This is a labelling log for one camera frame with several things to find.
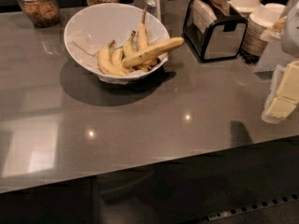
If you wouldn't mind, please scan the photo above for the left glass cereal jar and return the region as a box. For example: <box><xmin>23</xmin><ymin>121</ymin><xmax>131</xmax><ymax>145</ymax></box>
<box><xmin>17</xmin><ymin>0</ymin><xmax>60</xmax><ymax>28</ymax></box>

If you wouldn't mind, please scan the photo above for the upright yellow banana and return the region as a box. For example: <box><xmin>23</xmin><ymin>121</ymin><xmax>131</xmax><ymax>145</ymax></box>
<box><xmin>136</xmin><ymin>6</ymin><xmax>161</xmax><ymax>67</ymax></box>

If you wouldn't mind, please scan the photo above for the black steel napkin dispenser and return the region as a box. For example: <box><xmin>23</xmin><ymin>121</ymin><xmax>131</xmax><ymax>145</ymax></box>
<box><xmin>183</xmin><ymin>0</ymin><xmax>248</xmax><ymax>62</ymax></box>

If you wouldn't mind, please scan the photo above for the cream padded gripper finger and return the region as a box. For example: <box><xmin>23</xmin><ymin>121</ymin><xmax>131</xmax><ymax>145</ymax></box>
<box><xmin>262</xmin><ymin>61</ymin><xmax>299</xmax><ymax>124</ymax></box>

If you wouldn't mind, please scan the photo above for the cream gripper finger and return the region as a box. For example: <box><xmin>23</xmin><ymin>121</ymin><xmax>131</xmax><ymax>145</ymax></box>
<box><xmin>260</xmin><ymin>16</ymin><xmax>287</xmax><ymax>42</ymax></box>

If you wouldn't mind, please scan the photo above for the white tilted bowl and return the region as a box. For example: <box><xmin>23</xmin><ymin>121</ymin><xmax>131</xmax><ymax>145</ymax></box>
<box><xmin>63</xmin><ymin>2</ymin><xmax>171</xmax><ymax>85</ymax></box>

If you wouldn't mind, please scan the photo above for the stack of paper plates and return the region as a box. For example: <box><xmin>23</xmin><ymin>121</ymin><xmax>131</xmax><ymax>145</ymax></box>
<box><xmin>242</xmin><ymin>3</ymin><xmax>285</xmax><ymax>57</ymax></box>

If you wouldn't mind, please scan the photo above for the left curved yellow banana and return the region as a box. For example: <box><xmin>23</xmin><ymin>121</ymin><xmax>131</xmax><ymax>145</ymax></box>
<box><xmin>97</xmin><ymin>40</ymin><xmax>126</xmax><ymax>77</ymax></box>

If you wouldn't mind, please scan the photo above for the long front yellow banana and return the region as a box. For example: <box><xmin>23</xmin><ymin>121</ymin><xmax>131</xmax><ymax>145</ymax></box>
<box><xmin>122</xmin><ymin>37</ymin><xmax>185</xmax><ymax>67</ymax></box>

